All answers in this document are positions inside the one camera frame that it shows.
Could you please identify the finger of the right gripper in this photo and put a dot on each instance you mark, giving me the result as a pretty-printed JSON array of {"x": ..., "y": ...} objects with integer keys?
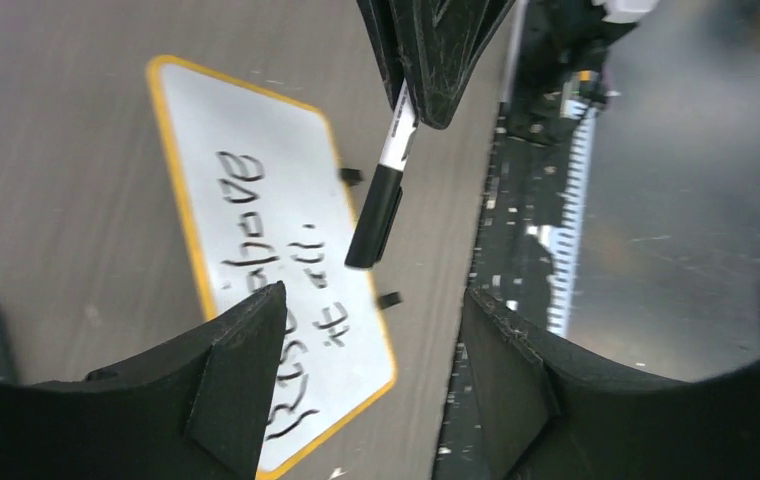
[
  {"x": 436, "y": 46},
  {"x": 380, "y": 18}
]

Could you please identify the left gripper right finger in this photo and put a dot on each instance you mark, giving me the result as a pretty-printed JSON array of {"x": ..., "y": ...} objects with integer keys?
[{"x": 550, "y": 409}]

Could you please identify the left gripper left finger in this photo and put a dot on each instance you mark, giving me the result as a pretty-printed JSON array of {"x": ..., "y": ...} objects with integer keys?
[{"x": 193, "y": 407}]

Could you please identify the black marker cap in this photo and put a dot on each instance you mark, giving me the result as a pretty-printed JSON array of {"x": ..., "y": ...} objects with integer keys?
[{"x": 375, "y": 222}]

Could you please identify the yellow framed whiteboard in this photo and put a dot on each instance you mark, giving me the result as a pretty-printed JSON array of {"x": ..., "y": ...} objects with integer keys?
[{"x": 256, "y": 179}]

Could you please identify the white whiteboard marker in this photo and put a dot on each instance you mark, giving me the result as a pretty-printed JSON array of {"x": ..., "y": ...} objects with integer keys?
[{"x": 400, "y": 135}]

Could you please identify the black whiteboard foot right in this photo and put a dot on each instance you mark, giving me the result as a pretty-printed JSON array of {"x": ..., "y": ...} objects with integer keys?
[{"x": 351, "y": 176}]

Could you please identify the black whiteboard foot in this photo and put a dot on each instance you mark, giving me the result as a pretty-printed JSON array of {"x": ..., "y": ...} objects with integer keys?
[
  {"x": 389, "y": 300},
  {"x": 351, "y": 176}
]

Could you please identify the black whiteboard foot left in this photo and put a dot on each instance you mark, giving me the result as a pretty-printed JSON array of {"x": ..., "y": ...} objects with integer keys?
[{"x": 389, "y": 300}]

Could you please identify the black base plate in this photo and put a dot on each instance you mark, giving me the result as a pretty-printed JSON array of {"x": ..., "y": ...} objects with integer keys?
[{"x": 557, "y": 54}]

